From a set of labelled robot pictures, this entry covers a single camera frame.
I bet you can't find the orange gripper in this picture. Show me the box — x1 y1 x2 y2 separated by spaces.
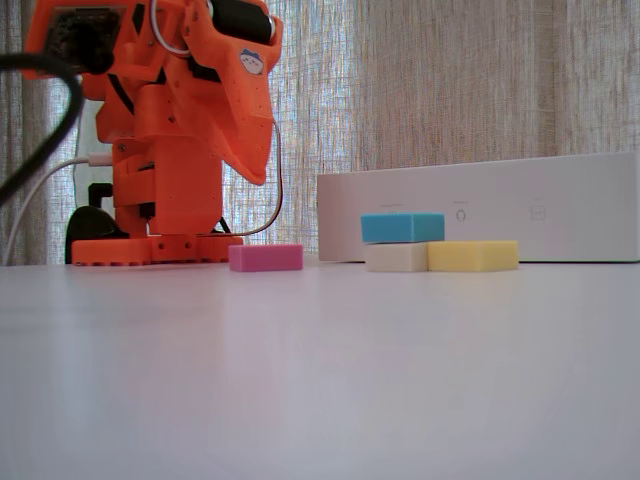
182 0 285 187

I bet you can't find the pink foam cuboid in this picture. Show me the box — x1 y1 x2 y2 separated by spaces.
228 243 305 274

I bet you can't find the blue foam cuboid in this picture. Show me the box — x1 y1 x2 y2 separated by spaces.
360 212 446 246

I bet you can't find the white foam cuboid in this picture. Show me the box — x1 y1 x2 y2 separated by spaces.
363 242 430 273

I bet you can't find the yellow foam cuboid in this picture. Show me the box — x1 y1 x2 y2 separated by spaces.
426 239 520 273

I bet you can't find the white cardboard box bin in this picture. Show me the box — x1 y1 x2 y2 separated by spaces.
316 151 640 265

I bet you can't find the beige woven curtain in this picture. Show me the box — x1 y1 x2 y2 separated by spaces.
0 0 640 267

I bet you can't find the black table clamp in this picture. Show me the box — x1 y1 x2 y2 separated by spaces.
64 182 130 265

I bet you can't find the thin white wire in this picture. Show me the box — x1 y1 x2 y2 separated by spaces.
219 119 286 237

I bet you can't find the white USB cable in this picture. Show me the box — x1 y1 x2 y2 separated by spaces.
2 153 114 266

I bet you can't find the thick black cable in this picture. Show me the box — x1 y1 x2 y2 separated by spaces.
0 52 86 207

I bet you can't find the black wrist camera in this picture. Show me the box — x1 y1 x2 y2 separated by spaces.
42 7 124 76

